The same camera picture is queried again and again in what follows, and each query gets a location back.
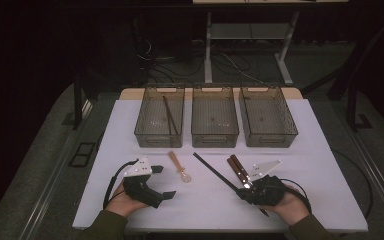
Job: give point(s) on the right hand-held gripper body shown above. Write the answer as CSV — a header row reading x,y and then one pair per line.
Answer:
x,y
268,193

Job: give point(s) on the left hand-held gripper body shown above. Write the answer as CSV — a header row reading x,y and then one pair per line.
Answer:
x,y
140,190

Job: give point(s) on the black chopstick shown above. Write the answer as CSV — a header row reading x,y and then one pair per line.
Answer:
x,y
215,171

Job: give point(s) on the clear brown plastic bin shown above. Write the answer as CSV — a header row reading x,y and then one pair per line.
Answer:
x,y
214,116
267,116
160,116

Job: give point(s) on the brown wooden chopstick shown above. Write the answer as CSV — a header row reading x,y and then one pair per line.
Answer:
x,y
170,115

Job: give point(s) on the person's left hand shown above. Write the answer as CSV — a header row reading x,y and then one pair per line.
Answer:
x,y
121,206

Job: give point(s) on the person's right hand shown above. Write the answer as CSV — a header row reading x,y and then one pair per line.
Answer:
x,y
290,208

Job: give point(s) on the small tan spoon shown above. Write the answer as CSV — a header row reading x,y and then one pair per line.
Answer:
x,y
178,165

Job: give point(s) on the black metal stand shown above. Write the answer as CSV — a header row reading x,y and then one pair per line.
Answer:
x,y
352,100
77,106

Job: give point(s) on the black floor socket frame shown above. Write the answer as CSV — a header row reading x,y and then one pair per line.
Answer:
x,y
80,160

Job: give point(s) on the metal floor rail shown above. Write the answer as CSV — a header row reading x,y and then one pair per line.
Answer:
x,y
376,180
58,166

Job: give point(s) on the white desk with metal frame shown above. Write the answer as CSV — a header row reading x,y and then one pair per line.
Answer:
x,y
208,50

